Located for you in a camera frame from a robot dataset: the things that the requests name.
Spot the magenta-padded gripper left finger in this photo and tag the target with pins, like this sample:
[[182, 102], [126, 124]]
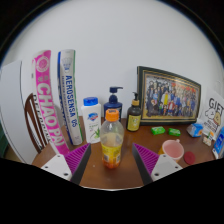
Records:
[[74, 160]]

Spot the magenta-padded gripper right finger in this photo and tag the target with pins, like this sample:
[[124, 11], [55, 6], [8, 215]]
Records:
[[149, 160]]

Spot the orange-capped clear drink bottle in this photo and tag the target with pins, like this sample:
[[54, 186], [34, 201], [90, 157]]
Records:
[[111, 146]]

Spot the pink mug with yellow spots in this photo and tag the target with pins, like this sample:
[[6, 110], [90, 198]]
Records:
[[172, 150]]

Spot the green soap bar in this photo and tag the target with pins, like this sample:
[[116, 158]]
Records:
[[158, 130], [174, 132]]

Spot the flat round red coaster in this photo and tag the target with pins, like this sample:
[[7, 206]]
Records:
[[190, 158]]

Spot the white blue-capped wash bottle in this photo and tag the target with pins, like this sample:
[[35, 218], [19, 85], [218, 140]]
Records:
[[91, 121]]

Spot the dark yellow-labelled pump bottle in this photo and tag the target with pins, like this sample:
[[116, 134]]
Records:
[[134, 120]]

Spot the blue tissue pack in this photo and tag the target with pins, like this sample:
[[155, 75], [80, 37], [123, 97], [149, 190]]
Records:
[[195, 130]]

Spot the dark wooden chair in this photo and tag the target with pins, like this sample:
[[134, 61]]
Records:
[[33, 123]]

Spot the small snack packet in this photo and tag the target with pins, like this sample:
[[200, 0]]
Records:
[[207, 140]]

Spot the pink shuttlecock tube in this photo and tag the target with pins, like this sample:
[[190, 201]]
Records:
[[48, 103]]

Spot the white green shuttlecock tube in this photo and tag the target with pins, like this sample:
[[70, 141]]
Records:
[[70, 96]]

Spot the dark blue pump bottle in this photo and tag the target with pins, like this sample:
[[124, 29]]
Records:
[[112, 105]]

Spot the black-framed group photo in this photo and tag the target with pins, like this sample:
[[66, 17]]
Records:
[[170, 96]]

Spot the white paper gift bag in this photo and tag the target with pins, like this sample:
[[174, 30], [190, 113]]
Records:
[[213, 111]]

